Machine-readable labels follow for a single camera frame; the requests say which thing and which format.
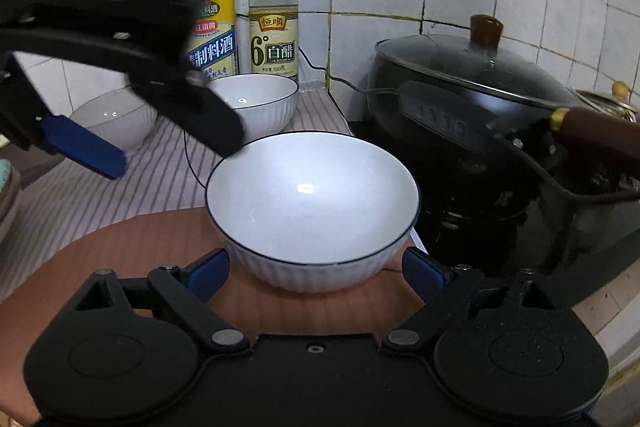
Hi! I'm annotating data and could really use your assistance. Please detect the white ribbed bowl large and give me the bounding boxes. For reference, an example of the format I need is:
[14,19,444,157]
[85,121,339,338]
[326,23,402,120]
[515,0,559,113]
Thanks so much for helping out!
[70,87,157,157]

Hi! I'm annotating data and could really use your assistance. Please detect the pink bunny carrot plate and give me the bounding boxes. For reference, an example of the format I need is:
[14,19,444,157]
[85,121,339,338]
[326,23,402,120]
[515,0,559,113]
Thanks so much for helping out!
[0,166,22,242]

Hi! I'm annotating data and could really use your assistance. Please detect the teal fried egg plate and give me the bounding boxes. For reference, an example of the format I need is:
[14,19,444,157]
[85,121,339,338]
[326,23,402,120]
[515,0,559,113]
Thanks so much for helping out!
[0,158,12,192]

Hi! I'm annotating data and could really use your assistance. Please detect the yellow label cooking wine bottle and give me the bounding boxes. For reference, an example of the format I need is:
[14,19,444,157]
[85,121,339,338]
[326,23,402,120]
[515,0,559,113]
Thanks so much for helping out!
[186,0,240,82]

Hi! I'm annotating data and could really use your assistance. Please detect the black induction cooker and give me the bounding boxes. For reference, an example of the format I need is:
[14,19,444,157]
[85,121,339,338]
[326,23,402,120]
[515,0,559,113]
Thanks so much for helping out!
[349,118,639,306]

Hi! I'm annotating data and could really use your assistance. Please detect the striped brown table mat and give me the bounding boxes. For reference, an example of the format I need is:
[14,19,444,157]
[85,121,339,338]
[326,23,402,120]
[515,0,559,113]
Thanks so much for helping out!
[1,119,421,426]

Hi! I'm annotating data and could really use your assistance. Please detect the white vinegar bottle yellow cap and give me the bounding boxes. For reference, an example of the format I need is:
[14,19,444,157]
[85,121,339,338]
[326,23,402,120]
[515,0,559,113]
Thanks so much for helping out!
[248,0,298,82]

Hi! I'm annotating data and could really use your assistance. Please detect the black wok with glass lid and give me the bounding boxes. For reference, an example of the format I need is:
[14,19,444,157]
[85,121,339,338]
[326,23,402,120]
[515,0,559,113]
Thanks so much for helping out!
[366,13,640,208]

